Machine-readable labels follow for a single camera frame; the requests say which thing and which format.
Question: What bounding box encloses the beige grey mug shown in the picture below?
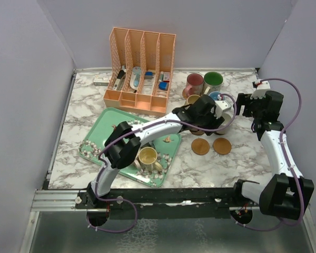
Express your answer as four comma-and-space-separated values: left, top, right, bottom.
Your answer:
215, 113, 232, 135

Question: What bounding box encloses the light blue mug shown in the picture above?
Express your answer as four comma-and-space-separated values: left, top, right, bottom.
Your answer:
208, 91, 222, 101

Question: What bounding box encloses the light orange wooden coaster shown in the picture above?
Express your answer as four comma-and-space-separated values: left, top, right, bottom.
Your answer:
191, 138, 210, 155

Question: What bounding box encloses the tan brown mug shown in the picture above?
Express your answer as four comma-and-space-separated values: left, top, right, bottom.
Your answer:
184, 94, 200, 105

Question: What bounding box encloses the green mug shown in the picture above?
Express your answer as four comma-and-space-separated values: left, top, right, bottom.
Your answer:
202, 72, 224, 94

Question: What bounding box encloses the woven rattan coaster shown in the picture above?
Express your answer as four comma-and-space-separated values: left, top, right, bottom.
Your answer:
182, 89, 188, 99

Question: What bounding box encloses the maroon red mug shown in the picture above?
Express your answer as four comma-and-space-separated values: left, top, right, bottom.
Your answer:
184, 73, 204, 97

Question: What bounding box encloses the yellow mug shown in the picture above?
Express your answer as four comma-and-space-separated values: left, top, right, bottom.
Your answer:
138, 147, 163, 172

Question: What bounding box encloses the dark grey blue mug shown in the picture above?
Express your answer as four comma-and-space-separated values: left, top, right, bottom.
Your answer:
143, 142, 155, 149

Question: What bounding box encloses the pink mug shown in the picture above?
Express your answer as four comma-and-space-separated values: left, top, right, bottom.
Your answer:
133, 160, 142, 170

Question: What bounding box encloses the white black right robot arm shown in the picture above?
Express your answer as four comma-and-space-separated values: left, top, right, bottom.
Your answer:
231, 91, 314, 220

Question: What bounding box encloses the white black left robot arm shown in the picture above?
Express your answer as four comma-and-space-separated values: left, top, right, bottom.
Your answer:
87, 95, 231, 208

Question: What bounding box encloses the green floral tray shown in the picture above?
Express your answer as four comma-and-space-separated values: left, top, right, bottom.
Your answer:
79, 108, 181, 188

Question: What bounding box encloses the blue stamp box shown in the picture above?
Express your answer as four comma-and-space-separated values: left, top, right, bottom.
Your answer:
159, 82, 170, 91

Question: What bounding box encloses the red white small box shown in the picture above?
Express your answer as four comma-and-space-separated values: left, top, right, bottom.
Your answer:
159, 71, 171, 82

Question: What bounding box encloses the white packaged item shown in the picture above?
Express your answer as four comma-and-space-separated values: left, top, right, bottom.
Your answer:
142, 70, 155, 95

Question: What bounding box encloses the blue correction tape package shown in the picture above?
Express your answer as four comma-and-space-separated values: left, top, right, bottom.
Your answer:
130, 66, 141, 90

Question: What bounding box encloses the orange plastic desk organizer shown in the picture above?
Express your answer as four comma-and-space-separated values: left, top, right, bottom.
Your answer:
103, 27, 176, 116

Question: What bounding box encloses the black white stapler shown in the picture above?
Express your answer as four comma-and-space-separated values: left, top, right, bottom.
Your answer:
113, 66, 126, 91

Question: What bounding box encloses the small white staples box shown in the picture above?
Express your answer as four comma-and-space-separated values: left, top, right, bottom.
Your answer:
93, 75, 111, 86

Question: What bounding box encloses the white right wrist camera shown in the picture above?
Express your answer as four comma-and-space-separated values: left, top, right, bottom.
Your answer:
251, 79, 270, 99

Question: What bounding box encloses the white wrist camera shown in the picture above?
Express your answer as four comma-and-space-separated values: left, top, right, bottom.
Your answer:
251, 79, 270, 99
215, 100, 231, 118

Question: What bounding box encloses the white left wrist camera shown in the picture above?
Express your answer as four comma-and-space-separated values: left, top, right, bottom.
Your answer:
215, 100, 231, 118

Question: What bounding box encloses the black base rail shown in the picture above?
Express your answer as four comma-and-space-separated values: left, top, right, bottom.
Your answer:
75, 187, 259, 220

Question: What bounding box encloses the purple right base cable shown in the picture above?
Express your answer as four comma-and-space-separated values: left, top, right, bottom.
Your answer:
231, 205, 287, 231

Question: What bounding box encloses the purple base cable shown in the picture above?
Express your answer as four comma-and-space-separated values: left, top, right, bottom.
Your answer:
86, 197, 137, 233
231, 205, 287, 231

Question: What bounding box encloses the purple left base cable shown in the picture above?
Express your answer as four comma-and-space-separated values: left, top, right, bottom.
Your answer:
86, 197, 137, 233

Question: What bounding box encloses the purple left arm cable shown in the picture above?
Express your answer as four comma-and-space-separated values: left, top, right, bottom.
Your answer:
94, 93, 238, 201

